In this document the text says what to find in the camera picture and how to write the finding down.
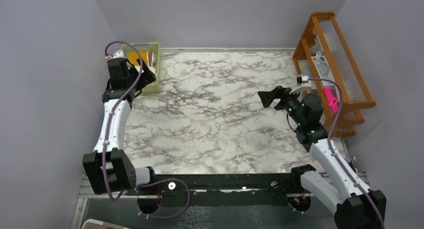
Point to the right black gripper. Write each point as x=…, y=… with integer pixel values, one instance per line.
x=283, y=93

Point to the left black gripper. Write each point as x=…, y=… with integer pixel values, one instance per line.
x=148, y=76

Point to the brown yellow bear towel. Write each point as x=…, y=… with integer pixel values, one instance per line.
x=149, y=57

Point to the cream white towel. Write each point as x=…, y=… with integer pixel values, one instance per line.
x=151, y=69

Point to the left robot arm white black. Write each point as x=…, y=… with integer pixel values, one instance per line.
x=108, y=168

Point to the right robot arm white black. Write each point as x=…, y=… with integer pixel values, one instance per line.
x=353, y=204

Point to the white packaged item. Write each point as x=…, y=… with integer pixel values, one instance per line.
x=323, y=69

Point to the pink plastic item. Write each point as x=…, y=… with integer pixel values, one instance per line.
x=332, y=100

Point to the orange wooden rack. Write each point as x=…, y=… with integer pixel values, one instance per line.
x=323, y=34

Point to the red white box corner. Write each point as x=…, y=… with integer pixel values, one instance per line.
x=98, y=224

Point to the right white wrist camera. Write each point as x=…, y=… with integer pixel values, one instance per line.
x=303, y=84

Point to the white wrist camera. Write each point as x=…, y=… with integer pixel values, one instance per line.
x=303, y=84
x=117, y=54

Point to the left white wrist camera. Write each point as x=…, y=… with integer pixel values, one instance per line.
x=117, y=54

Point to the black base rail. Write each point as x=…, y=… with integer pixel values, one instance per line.
x=222, y=190

